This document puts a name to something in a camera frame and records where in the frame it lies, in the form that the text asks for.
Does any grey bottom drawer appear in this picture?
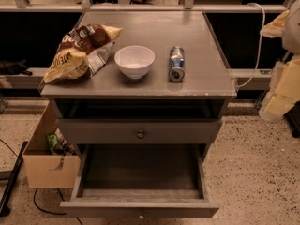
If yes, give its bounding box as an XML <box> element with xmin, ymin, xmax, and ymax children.
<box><xmin>60</xmin><ymin>144</ymin><xmax>219</xmax><ymax>218</ymax></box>

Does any grey drawer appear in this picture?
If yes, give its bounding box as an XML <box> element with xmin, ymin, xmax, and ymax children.
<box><xmin>60</xmin><ymin>144</ymin><xmax>219</xmax><ymax>218</ymax></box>
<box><xmin>57</xmin><ymin>119</ymin><xmax>222</xmax><ymax>144</ymax></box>

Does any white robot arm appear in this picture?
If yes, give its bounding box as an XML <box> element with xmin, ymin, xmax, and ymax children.
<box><xmin>259</xmin><ymin>0</ymin><xmax>300</xmax><ymax>120</ymax></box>

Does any grey wooden drawer cabinet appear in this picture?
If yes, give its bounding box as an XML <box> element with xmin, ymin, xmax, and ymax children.
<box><xmin>40</xmin><ymin>10</ymin><xmax>238</xmax><ymax>161</ymax></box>

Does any round metal drawer knob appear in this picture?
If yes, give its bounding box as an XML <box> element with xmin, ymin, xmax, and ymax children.
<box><xmin>137</xmin><ymin>129</ymin><xmax>145</xmax><ymax>139</ymax></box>

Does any grey middle drawer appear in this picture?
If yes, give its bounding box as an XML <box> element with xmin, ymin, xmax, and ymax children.
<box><xmin>57</xmin><ymin>119</ymin><xmax>222</xmax><ymax>144</ymax></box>

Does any blue silver soda can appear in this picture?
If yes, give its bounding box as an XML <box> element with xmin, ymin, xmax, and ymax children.
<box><xmin>169</xmin><ymin>46</ymin><xmax>185</xmax><ymax>83</ymax></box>

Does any white bowl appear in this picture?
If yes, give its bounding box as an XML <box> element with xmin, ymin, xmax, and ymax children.
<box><xmin>114</xmin><ymin>45</ymin><xmax>156</xmax><ymax>80</ymax></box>

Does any brown yellow chip bag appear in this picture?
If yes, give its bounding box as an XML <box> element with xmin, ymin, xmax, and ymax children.
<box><xmin>43</xmin><ymin>23</ymin><xmax>122</xmax><ymax>83</ymax></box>

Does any green snack packet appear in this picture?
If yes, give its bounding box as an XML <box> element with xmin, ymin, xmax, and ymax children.
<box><xmin>46</xmin><ymin>133</ymin><xmax>60</xmax><ymax>151</ymax></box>

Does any cardboard box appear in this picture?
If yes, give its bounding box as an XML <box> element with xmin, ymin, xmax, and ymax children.
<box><xmin>22</xmin><ymin>103</ymin><xmax>81</xmax><ymax>188</ymax></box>

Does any black object on ledge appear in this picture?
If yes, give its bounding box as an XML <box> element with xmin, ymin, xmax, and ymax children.
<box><xmin>0</xmin><ymin>60</ymin><xmax>33</xmax><ymax>76</ymax></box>

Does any black floor stand bar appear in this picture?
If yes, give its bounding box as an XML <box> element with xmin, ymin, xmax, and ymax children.
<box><xmin>0</xmin><ymin>141</ymin><xmax>28</xmax><ymax>217</ymax></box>

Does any white cable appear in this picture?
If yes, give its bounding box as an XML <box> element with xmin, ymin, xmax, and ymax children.
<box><xmin>233</xmin><ymin>2</ymin><xmax>266</xmax><ymax>90</ymax></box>

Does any black floor cable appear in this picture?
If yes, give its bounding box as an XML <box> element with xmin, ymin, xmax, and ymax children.
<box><xmin>33</xmin><ymin>188</ymin><xmax>83</xmax><ymax>225</ymax></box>

